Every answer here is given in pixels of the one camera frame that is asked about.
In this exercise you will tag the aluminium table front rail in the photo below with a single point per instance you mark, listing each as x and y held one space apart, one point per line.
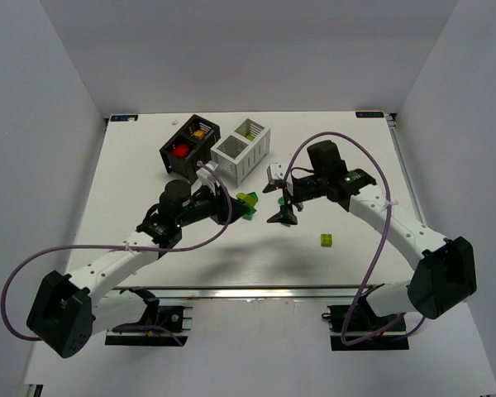
250 293

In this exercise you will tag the green lime lego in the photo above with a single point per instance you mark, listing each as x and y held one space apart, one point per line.
250 199

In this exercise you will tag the orange long lego brick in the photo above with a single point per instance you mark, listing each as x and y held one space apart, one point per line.
199 134

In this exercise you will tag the lime square lego brick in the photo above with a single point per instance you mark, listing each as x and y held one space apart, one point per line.
326 240

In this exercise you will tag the left blue corner label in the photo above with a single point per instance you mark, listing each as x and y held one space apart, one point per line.
124 118

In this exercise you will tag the white slotted container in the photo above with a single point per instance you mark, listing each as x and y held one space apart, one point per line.
236 156

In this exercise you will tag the blue corner label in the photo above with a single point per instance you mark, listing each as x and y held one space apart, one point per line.
369 114
124 118

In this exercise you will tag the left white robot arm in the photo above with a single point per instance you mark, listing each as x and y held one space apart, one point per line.
69 309

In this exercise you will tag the right blue corner label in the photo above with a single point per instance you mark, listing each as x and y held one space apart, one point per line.
369 114

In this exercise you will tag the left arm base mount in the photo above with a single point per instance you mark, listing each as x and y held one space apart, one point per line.
162 323

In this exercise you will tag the wrist white camera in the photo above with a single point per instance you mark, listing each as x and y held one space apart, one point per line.
205 174
276 172

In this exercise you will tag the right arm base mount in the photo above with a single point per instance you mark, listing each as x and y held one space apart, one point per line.
390 330

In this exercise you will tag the black slotted container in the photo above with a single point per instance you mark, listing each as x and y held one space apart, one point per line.
191 143

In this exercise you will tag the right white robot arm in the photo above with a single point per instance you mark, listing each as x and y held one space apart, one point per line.
443 269

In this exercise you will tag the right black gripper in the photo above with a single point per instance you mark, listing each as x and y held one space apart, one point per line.
288 195

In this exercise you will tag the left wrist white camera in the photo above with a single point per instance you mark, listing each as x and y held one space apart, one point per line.
205 174

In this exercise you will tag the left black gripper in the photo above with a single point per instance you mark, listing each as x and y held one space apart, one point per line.
224 206

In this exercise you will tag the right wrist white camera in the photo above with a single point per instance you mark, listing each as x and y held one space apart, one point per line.
276 172

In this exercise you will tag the green upturned square lego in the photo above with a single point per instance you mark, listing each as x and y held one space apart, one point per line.
248 216

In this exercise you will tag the red curved lego brick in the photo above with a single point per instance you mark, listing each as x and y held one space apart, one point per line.
181 150

